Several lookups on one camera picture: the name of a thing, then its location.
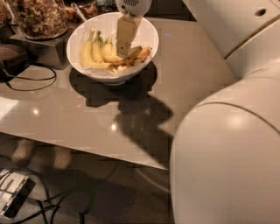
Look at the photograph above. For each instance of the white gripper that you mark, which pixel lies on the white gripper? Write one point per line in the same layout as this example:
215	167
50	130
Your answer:
133	6

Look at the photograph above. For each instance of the yellow banana bunch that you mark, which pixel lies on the yellow banana bunch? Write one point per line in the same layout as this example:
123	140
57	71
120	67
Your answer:
99	52

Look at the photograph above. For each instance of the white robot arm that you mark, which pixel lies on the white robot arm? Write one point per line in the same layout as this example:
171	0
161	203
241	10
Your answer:
225	155

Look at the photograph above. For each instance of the white ceramic bowl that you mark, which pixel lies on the white ceramic bowl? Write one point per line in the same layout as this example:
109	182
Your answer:
107	23

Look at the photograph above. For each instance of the loose bananas in bowl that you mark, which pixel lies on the loose bananas in bowl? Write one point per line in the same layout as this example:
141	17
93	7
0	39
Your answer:
139	59

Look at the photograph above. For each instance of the small jar with spoon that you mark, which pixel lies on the small jar with spoon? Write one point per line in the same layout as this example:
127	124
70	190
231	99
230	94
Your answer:
85	9

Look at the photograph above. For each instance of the grey metal stand block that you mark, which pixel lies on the grey metal stand block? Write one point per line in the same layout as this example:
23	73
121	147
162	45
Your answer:
51	52

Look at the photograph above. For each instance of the glass jar of granola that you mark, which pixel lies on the glass jar of granola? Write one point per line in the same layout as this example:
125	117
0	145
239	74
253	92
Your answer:
40	19

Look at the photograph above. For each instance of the beige socked right foot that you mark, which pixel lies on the beige socked right foot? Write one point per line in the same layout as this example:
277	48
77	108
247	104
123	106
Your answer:
62	158

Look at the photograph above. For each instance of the beige socked foot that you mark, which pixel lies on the beige socked foot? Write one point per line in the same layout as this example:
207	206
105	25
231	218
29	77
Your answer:
62	158
23	151

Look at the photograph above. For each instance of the beige socked left foot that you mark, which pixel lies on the beige socked left foot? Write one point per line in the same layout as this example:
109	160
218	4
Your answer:
23	151

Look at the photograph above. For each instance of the silver black box on floor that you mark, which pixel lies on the silver black box on floor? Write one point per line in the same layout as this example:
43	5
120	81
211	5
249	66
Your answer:
14	190

